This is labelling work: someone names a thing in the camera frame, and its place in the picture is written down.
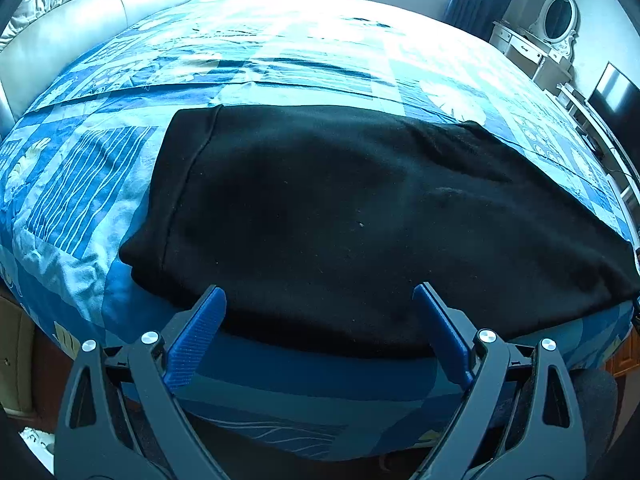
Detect white tv cabinet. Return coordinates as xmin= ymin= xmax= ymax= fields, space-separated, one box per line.
xmin=555 ymin=84 xmax=639 ymax=226

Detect wooden bedside cabinet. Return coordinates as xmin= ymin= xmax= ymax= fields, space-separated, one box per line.
xmin=0 ymin=297 xmax=35 ymax=418

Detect white vanity table with mirror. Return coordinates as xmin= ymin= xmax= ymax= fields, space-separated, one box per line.
xmin=489 ymin=0 xmax=579 ymax=96

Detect cream tufted leather headboard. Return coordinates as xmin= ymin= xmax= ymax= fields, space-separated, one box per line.
xmin=1 ymin=0 xmax=189 ymax=134

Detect blue patterned bed sheet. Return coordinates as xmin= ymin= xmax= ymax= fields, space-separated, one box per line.
xmin=1 ymin=0 xmax=638 ymax=462

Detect black flat television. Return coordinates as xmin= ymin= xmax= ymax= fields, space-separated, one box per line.
xmin=587 ymin=63 xmax=640 ymax=148

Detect black studded pants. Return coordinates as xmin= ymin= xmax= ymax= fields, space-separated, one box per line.
xmin=119 ymin=105 xmax=639 ymax=360

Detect brown wooden dresser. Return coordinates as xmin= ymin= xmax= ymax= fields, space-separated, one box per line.
xmin=604 ymin=330 xmax=640 ymax=377

